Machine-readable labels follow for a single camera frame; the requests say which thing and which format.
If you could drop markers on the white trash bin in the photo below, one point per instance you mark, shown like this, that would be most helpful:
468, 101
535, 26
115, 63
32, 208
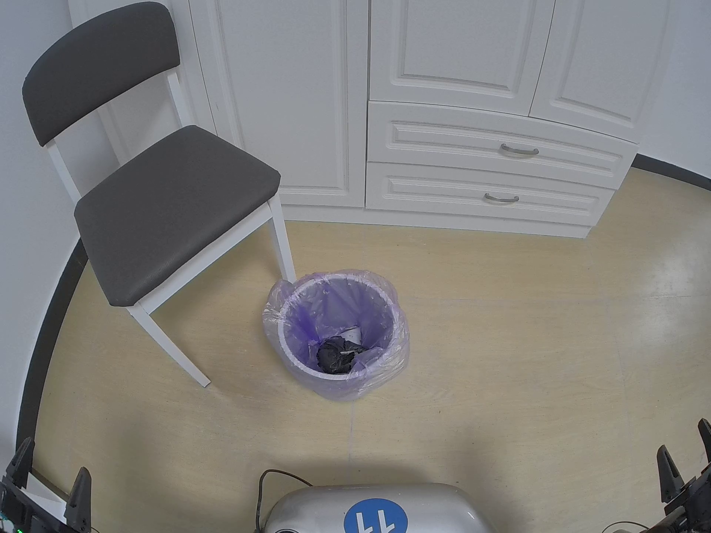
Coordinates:
297, 364

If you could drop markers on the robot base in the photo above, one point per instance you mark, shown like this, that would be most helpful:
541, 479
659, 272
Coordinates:
311, 511

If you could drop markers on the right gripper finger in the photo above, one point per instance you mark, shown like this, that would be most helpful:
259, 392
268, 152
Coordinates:
705, 436
669, 478

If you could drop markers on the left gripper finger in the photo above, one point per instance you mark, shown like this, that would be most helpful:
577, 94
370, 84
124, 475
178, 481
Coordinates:
80, 500
21, 461

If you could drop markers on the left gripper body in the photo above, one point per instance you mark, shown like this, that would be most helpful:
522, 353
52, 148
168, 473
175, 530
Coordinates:
28, 511

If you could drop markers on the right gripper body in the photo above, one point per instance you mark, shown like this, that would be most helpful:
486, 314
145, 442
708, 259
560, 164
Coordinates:
691, 494

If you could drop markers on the purple plastic bag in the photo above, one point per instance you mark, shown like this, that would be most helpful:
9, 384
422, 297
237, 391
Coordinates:
333, 308

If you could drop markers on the white chair grey cushions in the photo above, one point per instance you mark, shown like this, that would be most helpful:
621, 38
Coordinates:
178, 203

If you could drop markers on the black plastic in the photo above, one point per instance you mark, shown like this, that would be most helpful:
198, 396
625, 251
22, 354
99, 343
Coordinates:
336, 356

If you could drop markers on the white wardrobe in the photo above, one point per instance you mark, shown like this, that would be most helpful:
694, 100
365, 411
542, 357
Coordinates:
455, 36

